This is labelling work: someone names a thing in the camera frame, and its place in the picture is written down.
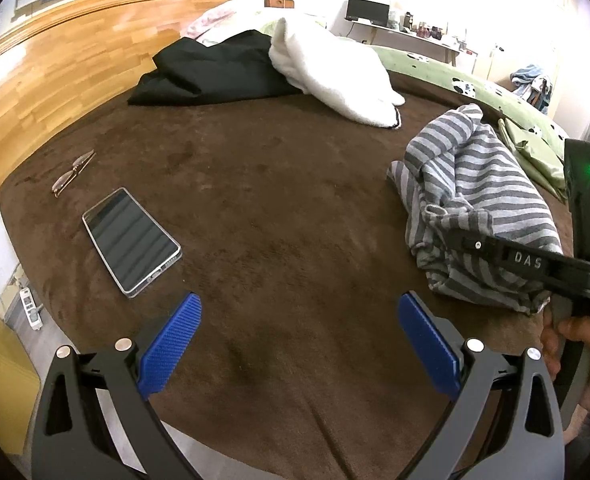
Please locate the green panda print duvet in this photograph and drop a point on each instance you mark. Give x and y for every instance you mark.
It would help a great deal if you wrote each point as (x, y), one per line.
(425, 62)

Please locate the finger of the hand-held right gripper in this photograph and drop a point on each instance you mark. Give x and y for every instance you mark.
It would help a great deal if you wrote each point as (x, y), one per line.
(477, 246)

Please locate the white desk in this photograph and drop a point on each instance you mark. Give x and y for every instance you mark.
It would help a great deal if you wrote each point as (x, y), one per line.
(425, 42)

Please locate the pink pillow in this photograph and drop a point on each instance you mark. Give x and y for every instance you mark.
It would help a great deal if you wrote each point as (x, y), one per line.
(215, 20)

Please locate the white power strip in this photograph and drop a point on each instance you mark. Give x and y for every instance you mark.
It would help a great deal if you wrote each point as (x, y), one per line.
(31, 307)

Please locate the black garment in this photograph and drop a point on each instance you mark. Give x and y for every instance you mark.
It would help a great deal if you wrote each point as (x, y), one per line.
(215, 70)

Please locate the white fleece garment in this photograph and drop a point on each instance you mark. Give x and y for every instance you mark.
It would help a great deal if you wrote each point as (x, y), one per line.
(335, 75)

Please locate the small brown wooden headboard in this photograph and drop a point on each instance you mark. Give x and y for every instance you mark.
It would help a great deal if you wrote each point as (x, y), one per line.
(279, 2)

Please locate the pile of colourful clothes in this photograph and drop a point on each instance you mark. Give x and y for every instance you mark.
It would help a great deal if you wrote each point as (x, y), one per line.
(530, 82)

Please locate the grey striped sweater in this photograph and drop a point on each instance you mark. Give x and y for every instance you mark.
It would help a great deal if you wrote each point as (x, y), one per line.
(480, 180)

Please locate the eyeglasses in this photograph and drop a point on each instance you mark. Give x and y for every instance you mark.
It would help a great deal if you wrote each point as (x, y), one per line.
(80, 162)

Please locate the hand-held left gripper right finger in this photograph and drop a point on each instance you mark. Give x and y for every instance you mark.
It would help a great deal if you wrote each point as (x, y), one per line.
(427, 342)

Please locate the folded green cloth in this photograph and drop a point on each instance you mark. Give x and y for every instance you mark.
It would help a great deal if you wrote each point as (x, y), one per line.
(530, 150)

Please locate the brown bed blanket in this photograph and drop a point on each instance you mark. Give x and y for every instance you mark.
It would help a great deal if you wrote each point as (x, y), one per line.
(275, 185)

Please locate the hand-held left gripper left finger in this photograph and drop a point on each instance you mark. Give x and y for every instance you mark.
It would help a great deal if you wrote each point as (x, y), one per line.
(172, 342)

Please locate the smartphone in clear case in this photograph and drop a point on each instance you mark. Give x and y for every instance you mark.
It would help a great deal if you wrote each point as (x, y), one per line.
(130, 240)

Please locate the row of bottles on desk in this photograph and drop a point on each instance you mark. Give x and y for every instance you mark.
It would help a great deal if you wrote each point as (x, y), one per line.
(425, 30)

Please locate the black monitor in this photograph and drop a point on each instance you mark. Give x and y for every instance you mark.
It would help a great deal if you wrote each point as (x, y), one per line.
(367, 10)

